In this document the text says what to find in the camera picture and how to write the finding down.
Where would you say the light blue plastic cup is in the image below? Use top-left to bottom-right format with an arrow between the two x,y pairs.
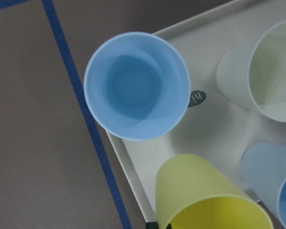
83,32 -> 191,141

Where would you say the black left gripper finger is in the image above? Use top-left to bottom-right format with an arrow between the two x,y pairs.
145,222 -> 158,229

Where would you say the pale green plastic cup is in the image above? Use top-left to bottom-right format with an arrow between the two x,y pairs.
216,20 -> 286,123

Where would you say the yellow plastic cup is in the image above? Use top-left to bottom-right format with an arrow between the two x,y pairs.
155,154 -> 274,229

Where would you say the cream plastic tray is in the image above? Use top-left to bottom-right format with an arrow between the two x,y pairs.
109,0 -> 286,222

